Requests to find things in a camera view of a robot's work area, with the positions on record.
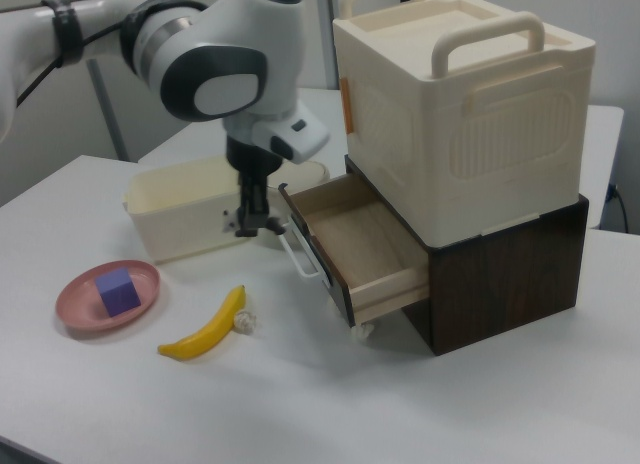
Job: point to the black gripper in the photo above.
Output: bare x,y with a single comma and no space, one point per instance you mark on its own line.
250,159

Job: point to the small panda toy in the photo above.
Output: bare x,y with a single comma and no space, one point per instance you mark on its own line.
276,226

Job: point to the orange tape strip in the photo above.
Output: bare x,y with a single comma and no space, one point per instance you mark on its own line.
348,106

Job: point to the yellow toy banana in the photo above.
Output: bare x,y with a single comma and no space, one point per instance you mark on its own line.
210,331

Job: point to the dark wood drawer cabinet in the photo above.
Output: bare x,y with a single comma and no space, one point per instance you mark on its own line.
505,289

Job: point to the grey metal frame post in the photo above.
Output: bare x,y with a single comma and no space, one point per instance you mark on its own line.
107,114

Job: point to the purple cube block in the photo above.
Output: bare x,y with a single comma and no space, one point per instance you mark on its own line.
119,291

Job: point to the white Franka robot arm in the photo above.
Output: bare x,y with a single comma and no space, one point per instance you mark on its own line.
220,59

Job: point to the cream rectangular plastic bin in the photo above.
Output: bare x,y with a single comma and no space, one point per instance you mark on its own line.
180,224

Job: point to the pink plastic plate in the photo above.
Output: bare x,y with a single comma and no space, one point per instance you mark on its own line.
80,311

